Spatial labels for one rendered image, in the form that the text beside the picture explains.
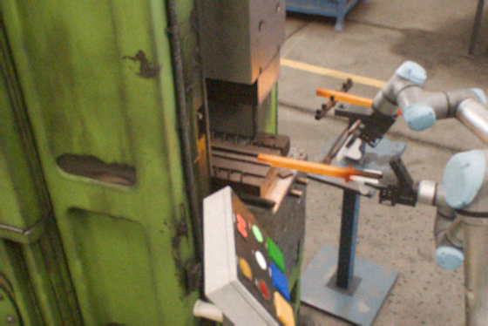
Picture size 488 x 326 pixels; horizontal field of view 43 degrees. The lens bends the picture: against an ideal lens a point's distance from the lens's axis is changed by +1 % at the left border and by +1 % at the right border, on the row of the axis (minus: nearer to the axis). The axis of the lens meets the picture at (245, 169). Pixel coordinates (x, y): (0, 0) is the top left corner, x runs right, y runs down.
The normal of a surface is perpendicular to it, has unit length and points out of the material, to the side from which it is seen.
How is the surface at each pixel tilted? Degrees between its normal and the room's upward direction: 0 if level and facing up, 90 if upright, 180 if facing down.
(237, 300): 90
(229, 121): 90
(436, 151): 0
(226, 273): 30
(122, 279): 90
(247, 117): 90
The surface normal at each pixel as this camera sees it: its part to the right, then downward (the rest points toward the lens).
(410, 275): -0.04, -0.82
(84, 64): -0.36, 0.53
